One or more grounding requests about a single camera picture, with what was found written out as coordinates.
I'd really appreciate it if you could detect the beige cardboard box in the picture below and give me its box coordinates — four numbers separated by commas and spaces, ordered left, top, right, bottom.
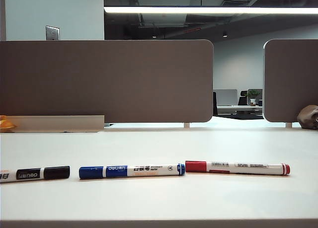
9, 115, 105, 133

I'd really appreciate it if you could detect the orange object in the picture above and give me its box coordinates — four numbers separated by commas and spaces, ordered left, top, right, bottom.
0, 115, 16, 133

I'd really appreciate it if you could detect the potted green plant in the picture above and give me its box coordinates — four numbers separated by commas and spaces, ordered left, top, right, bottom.
247, 89, 261, 106

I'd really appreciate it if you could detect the brown crumpled lump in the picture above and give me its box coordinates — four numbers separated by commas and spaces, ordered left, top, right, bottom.
297, 104, 318, 129

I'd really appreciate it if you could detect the black office chair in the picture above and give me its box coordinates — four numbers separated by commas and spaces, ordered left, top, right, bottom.
238, 90, 248, 106

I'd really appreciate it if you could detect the narrow brown desk divider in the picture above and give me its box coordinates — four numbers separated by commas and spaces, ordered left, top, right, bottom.
262, 38, 318, 123

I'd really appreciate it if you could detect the blue whiteboard marker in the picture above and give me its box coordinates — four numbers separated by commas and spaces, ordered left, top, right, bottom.
79, 163, 186, 180

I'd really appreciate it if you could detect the grey background desk screen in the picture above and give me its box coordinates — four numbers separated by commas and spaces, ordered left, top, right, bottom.
214, 89, 238, 106

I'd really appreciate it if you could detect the wide brown desk divider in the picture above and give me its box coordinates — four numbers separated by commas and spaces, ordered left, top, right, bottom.
0, 39, 214, 124

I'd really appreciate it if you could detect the metal wall plate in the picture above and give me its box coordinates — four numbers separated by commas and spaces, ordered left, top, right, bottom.
45, 25, 60, 41

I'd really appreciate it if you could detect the red whiteboard marker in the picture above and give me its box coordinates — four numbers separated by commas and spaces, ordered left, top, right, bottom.
185, 160, 291, 176

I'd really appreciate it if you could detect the white background desk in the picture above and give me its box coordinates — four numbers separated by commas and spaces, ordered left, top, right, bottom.
217, 105, 263, 115

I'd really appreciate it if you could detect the black whiteboard marker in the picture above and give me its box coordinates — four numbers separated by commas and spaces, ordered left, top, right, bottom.
0, 165, 71, 183

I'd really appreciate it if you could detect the long ceiling light strip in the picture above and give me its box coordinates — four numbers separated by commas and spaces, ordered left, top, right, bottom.
103, 6, 318, 14

